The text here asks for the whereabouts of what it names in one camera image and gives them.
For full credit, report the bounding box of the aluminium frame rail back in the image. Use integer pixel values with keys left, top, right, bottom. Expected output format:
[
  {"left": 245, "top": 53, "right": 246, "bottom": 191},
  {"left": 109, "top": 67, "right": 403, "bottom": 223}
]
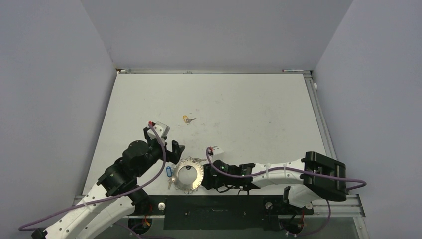
[{"left": 116, "top": 69, "right": 311, "bottom": 74}]

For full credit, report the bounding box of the red white marker pen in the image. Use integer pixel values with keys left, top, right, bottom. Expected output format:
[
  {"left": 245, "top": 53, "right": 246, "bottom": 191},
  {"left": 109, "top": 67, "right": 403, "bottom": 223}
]
[{"left": 282, "top": 69, "right": 304, "bottom": 73}]

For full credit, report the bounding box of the key with yellow tag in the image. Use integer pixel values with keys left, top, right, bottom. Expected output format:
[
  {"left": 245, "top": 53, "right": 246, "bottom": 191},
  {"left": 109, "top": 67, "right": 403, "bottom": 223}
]
[{"left": 183, "top": 115, "right": 196, "bottom": 124}]

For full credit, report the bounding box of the aluminium frame rail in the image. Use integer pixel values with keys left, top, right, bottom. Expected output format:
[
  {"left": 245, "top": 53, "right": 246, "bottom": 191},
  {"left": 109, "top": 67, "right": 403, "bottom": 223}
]
[
  {"left": 303, "top": 71, "right": 337, "bottom": 159},
  {"left": 116, "top": 69, "right": 311, "bottom": 74},
  {"left": 67, "top": 194, "right": 366, "bottom": 219}
]

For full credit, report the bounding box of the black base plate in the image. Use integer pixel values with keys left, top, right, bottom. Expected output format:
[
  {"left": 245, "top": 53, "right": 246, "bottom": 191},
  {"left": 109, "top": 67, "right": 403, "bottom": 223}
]
[{"left": 131, "top": 197, "right": 307, "bottom": 231}]

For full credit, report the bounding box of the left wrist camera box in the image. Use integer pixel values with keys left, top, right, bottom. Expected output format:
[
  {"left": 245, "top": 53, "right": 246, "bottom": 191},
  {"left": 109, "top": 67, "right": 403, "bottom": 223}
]
[{"left": 147, "top": 121, "right": 170, "bottom": 139}]

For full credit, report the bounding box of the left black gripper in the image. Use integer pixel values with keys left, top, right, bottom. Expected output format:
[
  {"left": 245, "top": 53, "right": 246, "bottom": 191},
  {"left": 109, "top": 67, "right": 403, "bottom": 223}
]
[{"left": 135, "top": 128, "right": 184, "bottom": 177}]

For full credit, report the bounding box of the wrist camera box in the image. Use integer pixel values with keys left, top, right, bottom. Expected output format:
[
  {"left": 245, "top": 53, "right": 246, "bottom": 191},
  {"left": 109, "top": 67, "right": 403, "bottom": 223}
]
[
  {"left": 211, "top": 146, "right": 224, "bottom": 161},
  {"left": 147, "top": 121, "right": 170, "bottom": 139}
]

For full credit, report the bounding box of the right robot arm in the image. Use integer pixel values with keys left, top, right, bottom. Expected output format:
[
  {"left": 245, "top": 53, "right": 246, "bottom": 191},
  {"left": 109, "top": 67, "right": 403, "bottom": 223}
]
[{"left": 201, "top": 151, "right": 347, "bottom": 213}]

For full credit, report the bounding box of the aluminium frame rail right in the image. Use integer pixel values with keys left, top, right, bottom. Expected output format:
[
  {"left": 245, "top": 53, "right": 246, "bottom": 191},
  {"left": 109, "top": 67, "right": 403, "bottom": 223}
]
[{"left": 303, "top": 71, "right": 337, "bottom": 159}]

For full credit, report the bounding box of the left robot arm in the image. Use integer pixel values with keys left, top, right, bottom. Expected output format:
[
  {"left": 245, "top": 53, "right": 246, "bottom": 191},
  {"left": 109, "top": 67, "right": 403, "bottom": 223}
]
[{"left": 31, "top": 121, "right": 185, "bottom": 239}]

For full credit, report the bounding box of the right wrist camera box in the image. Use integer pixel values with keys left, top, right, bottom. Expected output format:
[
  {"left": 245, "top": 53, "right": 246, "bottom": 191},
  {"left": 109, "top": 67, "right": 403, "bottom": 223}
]
[{"left": 211, "top": 146, "right": 224, "bottom": 161}]

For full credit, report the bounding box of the key with blue tag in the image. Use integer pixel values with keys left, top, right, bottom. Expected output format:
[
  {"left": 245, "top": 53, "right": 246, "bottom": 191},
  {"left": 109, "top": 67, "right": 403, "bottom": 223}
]
[{"left": 166, "top": 166, "right": 174, "bottom": 190}]

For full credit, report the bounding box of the aluminium frame rail front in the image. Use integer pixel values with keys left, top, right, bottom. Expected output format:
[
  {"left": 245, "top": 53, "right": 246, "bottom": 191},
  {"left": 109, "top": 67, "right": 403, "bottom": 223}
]
[{"left": 67, "top": 194, "right": 366, "bottom": 219}]

